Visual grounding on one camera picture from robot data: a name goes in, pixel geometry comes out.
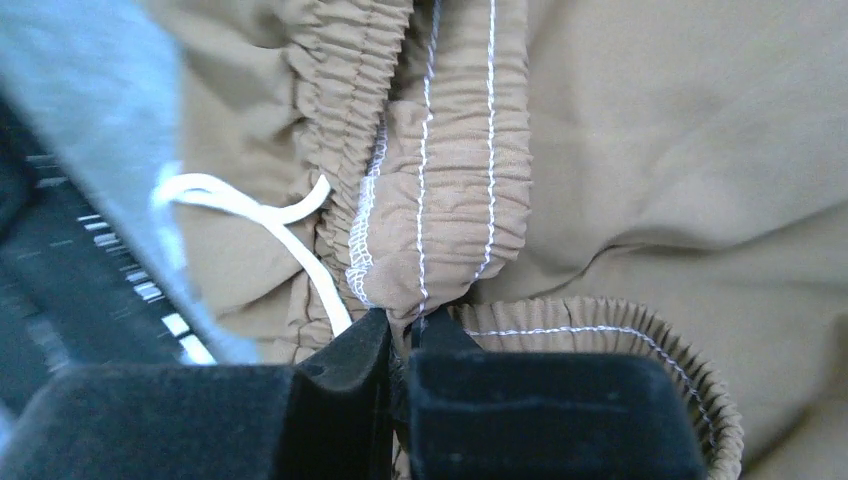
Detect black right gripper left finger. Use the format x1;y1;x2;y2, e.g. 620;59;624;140
1;309;392;479

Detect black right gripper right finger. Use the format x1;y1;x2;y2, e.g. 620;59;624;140
407;309;707;479

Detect tan brown shorts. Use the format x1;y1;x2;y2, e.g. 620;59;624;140
148;1;847;479

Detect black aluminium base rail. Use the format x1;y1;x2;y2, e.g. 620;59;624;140
1;105;214;417

